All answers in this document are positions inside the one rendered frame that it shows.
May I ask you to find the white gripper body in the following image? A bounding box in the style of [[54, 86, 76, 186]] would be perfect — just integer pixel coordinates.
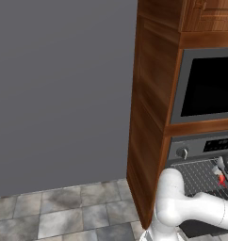
[[211, 156, 227, 177]]

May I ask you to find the red fish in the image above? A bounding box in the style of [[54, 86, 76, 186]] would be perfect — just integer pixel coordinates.
[[218, 174, 228, 188]]

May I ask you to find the grey oven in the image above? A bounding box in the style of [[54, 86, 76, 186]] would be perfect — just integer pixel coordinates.
[[166, 135, 228, 201]]

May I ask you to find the grey oven knob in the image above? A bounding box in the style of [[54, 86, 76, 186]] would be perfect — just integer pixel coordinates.
[[175, 147, 189, 160]]

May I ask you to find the grey microwave with black window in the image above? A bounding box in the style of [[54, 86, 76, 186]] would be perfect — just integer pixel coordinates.
[[169, 47, 228, 125]]

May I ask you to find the tall brown wooden cabinet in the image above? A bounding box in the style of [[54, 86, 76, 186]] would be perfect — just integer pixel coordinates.
[[125, 0, 228, 231]]

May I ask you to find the brown wooden cupboard door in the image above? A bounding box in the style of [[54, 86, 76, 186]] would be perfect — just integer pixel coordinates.
[[181, 0, 228, 33]]

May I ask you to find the wire oven rack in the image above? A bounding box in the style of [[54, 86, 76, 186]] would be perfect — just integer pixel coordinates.
[[172, 157, 228, 200]]

